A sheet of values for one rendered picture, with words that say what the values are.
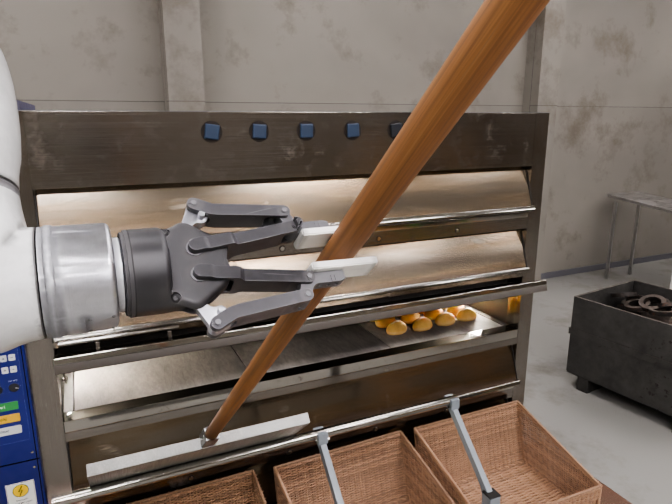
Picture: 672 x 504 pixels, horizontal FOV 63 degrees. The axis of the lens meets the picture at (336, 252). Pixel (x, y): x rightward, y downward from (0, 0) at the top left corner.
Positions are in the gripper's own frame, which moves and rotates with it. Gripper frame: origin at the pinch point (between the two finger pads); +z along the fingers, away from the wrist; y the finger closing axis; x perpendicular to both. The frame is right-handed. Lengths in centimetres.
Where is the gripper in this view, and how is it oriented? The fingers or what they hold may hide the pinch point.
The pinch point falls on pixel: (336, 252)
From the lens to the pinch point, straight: 54.8
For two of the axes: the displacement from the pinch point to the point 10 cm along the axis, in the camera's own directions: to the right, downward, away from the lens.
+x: 3.3, -4.7, -8.2
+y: 2.7, 8.8, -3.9
